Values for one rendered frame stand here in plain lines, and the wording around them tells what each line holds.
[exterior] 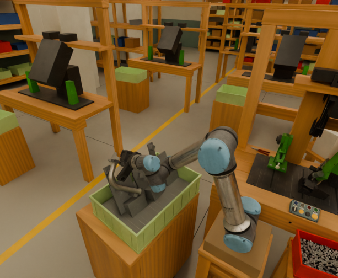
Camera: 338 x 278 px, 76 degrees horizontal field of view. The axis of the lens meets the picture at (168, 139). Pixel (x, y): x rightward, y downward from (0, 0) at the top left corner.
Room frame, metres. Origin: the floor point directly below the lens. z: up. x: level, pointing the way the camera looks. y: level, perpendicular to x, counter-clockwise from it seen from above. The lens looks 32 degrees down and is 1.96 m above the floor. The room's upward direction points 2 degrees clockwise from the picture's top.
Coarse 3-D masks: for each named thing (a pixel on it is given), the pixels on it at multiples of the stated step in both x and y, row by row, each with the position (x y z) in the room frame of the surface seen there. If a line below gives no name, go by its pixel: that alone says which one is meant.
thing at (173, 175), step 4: (148, 144) 1.21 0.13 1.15; (152, 144) 1.24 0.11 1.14; (148, 148) 1.20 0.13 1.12; (152, 148) 1.20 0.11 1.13; (152, 152) 1.21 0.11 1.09; (164, 152) 1.29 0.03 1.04; (156, 156) 1.23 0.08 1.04; (160, 156) 1.25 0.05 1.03; (164, 156) 1.28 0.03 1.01; (160, 160) 1.24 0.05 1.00; (172, 172) 1.21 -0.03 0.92; (176, 172) 1.24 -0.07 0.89; (168, 176) 1.17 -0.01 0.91; (172, 176) 1.20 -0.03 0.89; (176, 176) 1.23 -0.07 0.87; (168, 180) 1.16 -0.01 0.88; (172, 180) 1.18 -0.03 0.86; (168, 184) 1.15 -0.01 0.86
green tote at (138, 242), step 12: (180, 168) 1.24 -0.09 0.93; (132, 180) 1.18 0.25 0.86; (192, 180) 1.17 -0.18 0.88; (96, 192) 0.96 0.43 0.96; (108, 192) 1.01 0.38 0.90; (192, 192) 1.08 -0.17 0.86; (96, 204) 0.87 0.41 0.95; (168, 204) 0.88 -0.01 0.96; (180, 204) 0.97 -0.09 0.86; (96, 216) 0.89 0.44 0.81; (108, 216) 0.81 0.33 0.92; (156, 216) 0.79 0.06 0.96; (168, 216) 0.87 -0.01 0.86; (120, 228) 0.75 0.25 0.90; (144, 228) 0.71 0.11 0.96; (156, 228) 0.78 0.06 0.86; (132, 240) 0.69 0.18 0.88; (144, 240) 0.71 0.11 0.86
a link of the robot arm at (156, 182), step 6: (162, 168) 0.86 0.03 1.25; (156, 174) 0.79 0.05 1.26; (162, 174) 0.82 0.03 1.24; (168, 174) 0.85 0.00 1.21; (150, 180) 0.78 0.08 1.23; (156, 180) 0.78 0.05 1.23; (162, 180) 0.80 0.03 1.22; (156, 186) 0.77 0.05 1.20; (162, 186) 0.78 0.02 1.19; (156, 192) 0.77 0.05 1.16
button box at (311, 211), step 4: (292, 200) 0.94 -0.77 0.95; (292, 204) 0.92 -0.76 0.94; (300, 204) 0.91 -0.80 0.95; (304, 204) 0.91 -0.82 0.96; (300, 208) 0.89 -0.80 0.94; (304, 208) 0.89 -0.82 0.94; (312, 208) 0.88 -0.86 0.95; (292, 212) 0.88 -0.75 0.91; (296, 212) 0.88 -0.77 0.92; (304, 212) 0.87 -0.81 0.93; (312, 212) 0.86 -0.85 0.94; (316, 212) 0.86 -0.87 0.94; (304, 216) 0.85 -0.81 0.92; (308, 216) 0.85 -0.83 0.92; (312, 220) 0.83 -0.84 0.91; (316, 220) 0.83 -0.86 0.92
